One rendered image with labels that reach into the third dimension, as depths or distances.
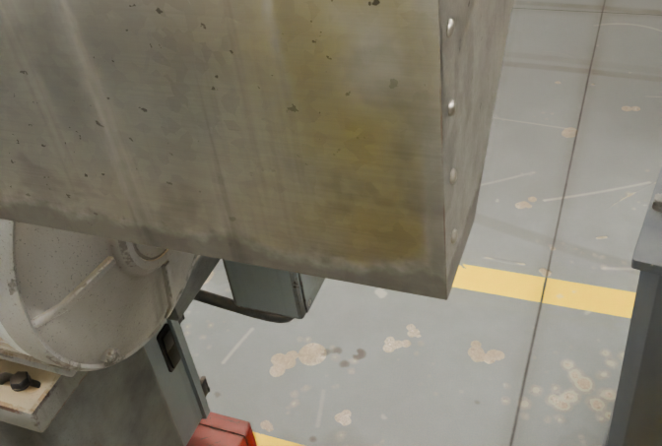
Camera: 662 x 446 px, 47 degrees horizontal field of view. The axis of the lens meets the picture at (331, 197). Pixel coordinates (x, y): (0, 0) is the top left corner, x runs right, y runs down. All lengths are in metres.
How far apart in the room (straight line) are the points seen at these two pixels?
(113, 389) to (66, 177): 0.58
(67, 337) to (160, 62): 0.33
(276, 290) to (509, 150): 1.93
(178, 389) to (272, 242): 0.81
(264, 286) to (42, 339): 0.41
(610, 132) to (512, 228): 0.64
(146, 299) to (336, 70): 0.41
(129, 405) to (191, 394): 0.21
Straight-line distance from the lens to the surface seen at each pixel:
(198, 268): 0.88
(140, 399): 0.98
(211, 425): 1.26
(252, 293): 0.95
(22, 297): 0.55
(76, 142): 0.35
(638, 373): 1.57
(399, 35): 0.24
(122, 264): 0.59
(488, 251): 2.36
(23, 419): 0.71
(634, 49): 3.43
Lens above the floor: 1.61
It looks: 38 degrees down
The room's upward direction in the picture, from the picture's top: 8 degrees counter-clockwise
